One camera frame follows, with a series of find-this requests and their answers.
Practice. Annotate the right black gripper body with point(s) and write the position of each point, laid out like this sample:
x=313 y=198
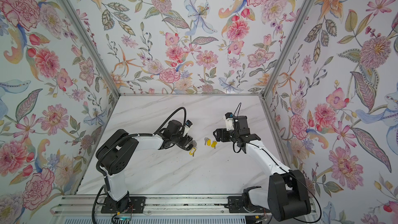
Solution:
x=227 y=136

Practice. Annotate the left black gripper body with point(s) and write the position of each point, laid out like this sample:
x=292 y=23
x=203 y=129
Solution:
x=183 y=140

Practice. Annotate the steel key holder plate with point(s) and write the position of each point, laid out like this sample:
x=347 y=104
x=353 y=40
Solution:
x=192 y=144

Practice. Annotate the large yellow key tag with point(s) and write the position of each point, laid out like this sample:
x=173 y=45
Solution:
x=192 y=151

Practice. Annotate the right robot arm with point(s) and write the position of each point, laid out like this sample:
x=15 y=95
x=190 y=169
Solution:
x=286 y=196

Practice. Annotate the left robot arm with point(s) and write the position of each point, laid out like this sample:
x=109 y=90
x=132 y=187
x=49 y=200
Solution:
x=114 y=155

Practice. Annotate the left corner aluminium profile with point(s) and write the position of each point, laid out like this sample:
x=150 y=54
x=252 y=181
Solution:
x=86 y=40

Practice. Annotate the corner aluminium profile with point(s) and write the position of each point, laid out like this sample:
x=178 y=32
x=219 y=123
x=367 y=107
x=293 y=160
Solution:
x=291 y=40
x=86 y=40

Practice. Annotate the right corner aluminium profile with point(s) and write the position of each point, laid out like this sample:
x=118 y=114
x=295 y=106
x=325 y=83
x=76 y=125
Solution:
x=291 y=40

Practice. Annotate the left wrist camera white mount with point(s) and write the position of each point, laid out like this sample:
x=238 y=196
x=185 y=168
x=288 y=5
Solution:
x=188 y=125

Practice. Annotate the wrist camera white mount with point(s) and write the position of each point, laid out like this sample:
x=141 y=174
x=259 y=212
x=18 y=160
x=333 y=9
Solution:
x=188 y=125
x=229 y=121

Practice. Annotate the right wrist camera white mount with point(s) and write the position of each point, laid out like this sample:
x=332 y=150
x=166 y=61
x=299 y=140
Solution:
x=229 y=121

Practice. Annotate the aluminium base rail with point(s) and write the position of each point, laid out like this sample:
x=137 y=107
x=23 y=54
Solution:
x=158 y=205

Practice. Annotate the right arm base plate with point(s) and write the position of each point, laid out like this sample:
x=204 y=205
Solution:
x=239 y=204

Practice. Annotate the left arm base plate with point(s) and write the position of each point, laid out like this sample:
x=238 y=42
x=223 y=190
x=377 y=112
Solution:
x=130 y=205

